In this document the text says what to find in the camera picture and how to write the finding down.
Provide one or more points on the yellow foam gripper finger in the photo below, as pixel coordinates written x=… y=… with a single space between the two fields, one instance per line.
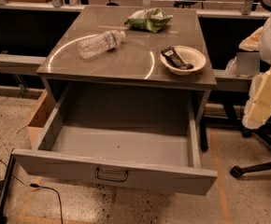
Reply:
x=257 y=110
x=252 y=42

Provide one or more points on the grey metal drawer cabinet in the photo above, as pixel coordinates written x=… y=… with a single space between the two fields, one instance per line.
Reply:
x=137 y=61

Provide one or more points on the clear plastic water bottle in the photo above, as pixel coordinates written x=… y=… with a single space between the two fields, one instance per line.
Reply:
x=101 y=43

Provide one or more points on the black metal stand leg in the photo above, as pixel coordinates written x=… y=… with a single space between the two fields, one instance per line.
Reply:
x=5 y=186

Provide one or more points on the grey side bench rail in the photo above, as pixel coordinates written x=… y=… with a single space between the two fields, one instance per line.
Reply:
x=19 y=64

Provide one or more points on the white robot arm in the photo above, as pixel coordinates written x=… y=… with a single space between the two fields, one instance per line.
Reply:
x=265 y=42

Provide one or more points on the black metal drawer handle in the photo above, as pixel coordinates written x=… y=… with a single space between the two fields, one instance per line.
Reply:
x=111 y=176

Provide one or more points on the brown cardboard box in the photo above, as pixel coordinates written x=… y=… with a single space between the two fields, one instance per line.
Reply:
x=37 y=118

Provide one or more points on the clear sanitizer bottle left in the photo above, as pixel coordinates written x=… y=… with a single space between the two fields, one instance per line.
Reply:
x=230 y=69

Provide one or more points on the open grey top drawer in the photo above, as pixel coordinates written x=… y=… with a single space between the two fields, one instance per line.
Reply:
x=148 y=132

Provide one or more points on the black snack bar wrapper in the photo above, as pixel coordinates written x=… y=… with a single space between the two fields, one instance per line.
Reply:
x=174 y=59

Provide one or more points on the white paper bowl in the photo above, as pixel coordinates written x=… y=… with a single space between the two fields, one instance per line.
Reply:
x=188 y=55

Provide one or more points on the green jalapeno chip bag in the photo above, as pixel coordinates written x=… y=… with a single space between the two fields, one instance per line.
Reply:
x=152 y=20

